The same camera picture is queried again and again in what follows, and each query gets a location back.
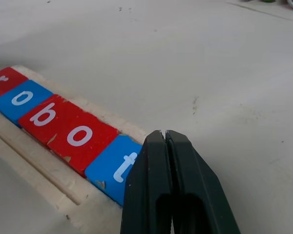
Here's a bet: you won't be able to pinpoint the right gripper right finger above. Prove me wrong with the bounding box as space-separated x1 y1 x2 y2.
165 130 242 234

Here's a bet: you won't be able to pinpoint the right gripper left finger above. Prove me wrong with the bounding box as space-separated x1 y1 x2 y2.
119 130 173 234

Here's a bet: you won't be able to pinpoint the blue letter t block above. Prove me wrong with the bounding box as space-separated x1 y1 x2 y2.
84 134 144 208

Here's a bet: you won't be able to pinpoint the red letter o block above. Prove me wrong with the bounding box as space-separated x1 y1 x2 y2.
46 110 120 179

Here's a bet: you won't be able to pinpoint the wooden letter tray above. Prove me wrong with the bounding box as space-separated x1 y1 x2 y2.
0 64 152 229

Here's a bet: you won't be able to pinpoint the red letter b block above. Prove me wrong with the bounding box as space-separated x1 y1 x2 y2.
17 94 88 147

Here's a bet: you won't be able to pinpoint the blue letter o block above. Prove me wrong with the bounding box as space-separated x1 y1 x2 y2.
0 79 55 129

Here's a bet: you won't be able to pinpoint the red letter r block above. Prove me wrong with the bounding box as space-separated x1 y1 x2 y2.
0 66 30 104

